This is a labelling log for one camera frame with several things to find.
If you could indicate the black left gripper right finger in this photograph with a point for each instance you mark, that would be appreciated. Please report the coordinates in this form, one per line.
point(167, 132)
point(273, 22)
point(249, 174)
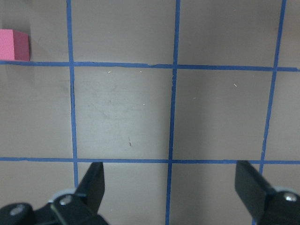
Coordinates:
point(253, 189)

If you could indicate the pink foam cube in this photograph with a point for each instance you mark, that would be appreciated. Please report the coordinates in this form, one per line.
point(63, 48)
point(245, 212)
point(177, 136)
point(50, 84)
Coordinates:
point(14, 45)

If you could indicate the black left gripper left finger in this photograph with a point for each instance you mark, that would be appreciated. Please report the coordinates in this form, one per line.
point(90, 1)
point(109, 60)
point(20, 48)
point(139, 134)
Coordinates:
point(91, 190)

